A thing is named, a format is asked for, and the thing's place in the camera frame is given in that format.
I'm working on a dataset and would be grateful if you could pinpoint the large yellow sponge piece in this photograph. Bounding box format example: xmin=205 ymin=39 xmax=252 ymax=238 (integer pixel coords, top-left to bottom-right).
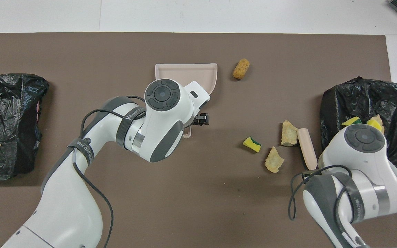
xmin=367 ymin=119 xmax=382 ymax=133

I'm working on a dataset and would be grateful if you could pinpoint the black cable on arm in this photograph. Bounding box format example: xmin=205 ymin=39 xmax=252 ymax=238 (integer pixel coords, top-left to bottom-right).
xmin=73 ymin=95 xmax=147 ymax=248
xmin=287 ymin=165 xmax=354 ymax=221

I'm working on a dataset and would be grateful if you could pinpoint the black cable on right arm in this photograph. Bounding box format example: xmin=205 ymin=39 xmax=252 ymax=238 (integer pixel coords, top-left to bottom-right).
xmin=287 ymin=165 xmax=354 ymax=221

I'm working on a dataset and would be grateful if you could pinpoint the beige plastic dustpan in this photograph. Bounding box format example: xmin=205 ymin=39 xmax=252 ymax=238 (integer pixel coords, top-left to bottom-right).
xmin=155 ymin=63 xmax=218 ymax=139

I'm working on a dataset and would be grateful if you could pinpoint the beige hand brush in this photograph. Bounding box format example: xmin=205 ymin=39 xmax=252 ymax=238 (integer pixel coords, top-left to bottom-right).
xmin=297 ymin=128 xmax=319 ymax=171

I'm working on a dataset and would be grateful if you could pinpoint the small yellow sponge piece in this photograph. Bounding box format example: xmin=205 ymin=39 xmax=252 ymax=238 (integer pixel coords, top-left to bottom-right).
xmin=342 ymin=116 xmax=362 ymax=126

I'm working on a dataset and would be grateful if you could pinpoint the orange oval sponge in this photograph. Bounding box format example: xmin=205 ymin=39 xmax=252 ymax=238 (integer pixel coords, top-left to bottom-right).
xmin=233 ymin=59 xmax=250 ymax=80

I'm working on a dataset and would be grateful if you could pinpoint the brown table mat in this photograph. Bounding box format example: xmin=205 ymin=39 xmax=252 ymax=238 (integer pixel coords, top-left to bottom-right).
xmin=0 ymin=32 xmax=397 ymax=248

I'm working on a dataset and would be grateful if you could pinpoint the dark green yellow sponge wedge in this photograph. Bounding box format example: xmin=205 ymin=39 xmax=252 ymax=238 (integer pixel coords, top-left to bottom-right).
xmin=243 ymin=137 xmax=262 ymax=153

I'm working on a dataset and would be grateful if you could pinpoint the tan foam chunk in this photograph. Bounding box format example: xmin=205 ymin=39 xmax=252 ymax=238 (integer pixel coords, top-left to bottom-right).
xmin=265 ymin=146 xmax=285 ymax=173
xmin=281 ymin=120 xmax=299 ymax=147
xmin=373 ymin=114 xmax=385 ymax=135

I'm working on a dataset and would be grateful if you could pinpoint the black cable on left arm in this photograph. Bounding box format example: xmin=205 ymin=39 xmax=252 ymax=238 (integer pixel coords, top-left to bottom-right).
xmin=73 ymin=95 xmax=147 ymax=248

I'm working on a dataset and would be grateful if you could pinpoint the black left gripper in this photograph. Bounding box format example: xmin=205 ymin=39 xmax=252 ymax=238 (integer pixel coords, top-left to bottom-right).
xmin=193 ymin=113 xmax=210 ymax=126

